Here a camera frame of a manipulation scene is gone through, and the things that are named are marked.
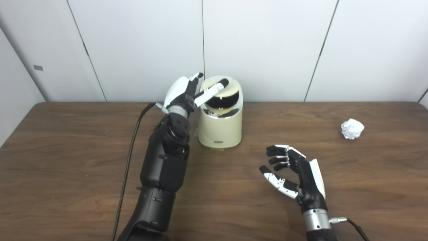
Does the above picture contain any white and black left hand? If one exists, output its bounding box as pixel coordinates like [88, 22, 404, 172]
[163, 72, 230, 116]

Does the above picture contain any white and black right hand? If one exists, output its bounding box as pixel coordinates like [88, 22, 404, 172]
[259, 145, 328, 215]

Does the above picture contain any cream-colored trash bin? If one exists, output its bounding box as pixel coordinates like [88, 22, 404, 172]
[198, 76, 243, 149]

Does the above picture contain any white paper ball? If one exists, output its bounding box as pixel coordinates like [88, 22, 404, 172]
[341, 118, 365, 140]

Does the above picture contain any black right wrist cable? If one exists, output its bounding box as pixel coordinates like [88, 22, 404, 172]
[329, 217, 370, 241]

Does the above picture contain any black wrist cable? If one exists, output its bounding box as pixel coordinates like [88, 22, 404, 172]
[329, 217, 370, 241]
[111, 102, 169, 241]

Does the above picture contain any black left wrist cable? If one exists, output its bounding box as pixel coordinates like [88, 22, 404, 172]
[111, 102, 169, 241]

